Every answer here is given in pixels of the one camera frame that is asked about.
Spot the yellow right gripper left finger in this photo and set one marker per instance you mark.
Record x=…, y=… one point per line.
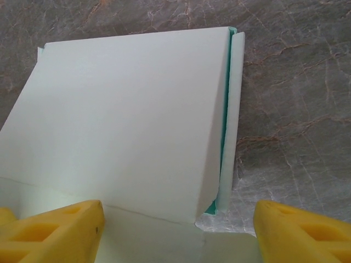
x=55, y=235

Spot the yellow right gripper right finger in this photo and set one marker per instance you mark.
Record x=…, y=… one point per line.
x=301, y=238

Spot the mint green paper box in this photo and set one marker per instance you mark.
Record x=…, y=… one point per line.
x=123, y=109

